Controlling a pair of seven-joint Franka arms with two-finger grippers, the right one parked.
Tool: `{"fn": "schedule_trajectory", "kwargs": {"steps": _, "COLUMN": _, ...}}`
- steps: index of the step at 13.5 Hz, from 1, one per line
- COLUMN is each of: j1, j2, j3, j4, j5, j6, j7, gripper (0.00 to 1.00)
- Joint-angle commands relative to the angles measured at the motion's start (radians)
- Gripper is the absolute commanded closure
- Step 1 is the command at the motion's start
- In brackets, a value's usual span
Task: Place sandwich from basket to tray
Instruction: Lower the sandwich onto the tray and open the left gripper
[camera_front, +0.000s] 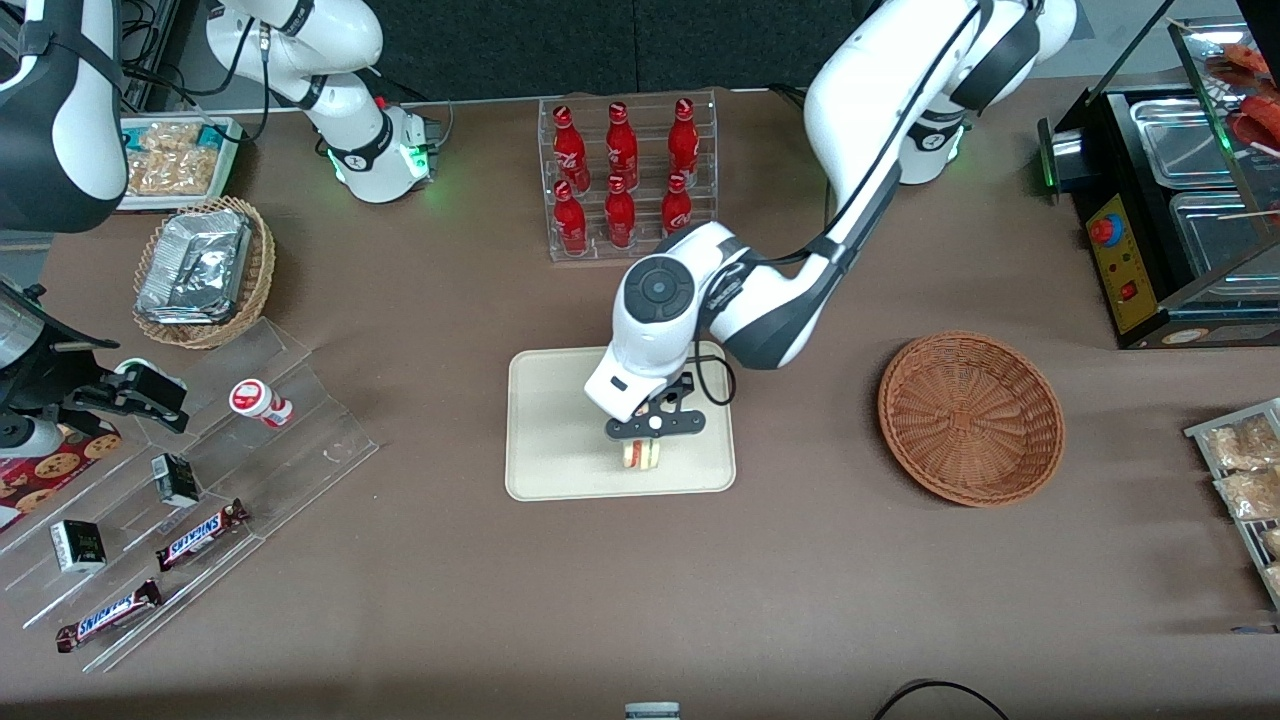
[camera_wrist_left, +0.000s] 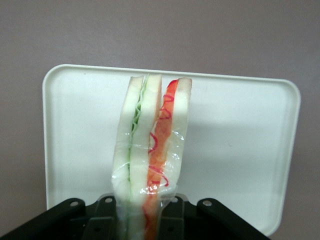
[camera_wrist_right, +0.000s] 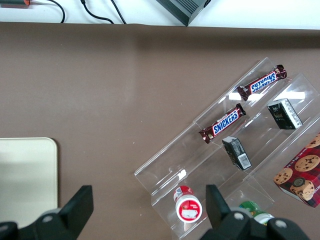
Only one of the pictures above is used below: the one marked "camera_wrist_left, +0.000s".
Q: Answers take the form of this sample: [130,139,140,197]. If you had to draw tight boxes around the cream plastic tray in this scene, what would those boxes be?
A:
[42,63,302,237]

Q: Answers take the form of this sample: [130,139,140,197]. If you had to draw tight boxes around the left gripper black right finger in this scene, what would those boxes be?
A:
[157,196,187,240]

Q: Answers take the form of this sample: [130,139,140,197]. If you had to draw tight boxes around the triangle sandwich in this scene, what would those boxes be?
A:
[110,73,193,240]

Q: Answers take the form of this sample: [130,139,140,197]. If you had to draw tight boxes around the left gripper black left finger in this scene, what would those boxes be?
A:
[82,194,121,240]

